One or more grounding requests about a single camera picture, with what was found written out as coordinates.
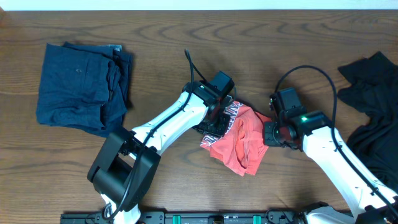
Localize red t-shirt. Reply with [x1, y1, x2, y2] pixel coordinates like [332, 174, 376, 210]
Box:
[200, 101, 271, 176]

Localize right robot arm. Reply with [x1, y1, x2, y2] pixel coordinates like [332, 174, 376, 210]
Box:
[264, 111, 397, 223]

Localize black garment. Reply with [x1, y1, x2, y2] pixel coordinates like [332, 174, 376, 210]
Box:
[338, 52, 397, 191]

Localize folded navy blue pants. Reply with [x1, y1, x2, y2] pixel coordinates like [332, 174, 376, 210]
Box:
[36, 42, 133, 138]

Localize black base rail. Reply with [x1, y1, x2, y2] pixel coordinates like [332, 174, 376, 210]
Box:
[60, 207, 355, 224]

